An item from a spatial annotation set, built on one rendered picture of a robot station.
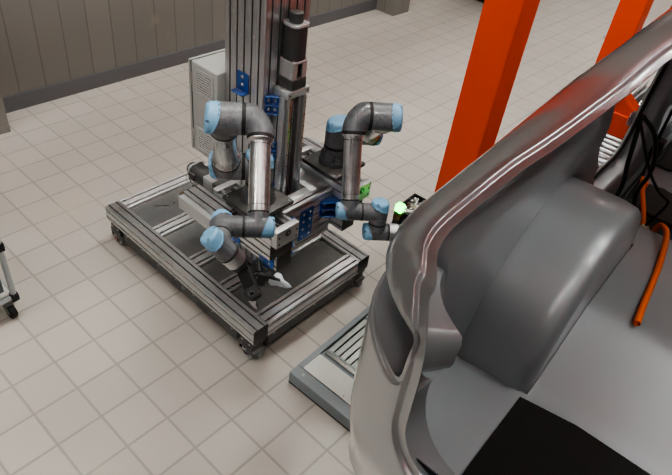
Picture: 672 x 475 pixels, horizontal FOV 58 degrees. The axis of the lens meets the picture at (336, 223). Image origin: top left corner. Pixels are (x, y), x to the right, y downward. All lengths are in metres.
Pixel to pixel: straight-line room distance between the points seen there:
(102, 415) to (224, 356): 0.61
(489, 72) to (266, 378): 1.72
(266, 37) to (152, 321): 1.57
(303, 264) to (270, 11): 1.39
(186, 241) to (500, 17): 1.96
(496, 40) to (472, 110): 0.32
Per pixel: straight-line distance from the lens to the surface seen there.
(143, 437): 2.88
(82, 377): 3.11
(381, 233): 2.55
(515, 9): 2.51
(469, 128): 2.72
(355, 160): 2.45
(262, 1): 2.49
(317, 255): 3.33
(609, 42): 4.47
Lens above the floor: 2.41
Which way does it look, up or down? 38 degrees down
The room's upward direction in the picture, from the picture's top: 8 degrees clockwise
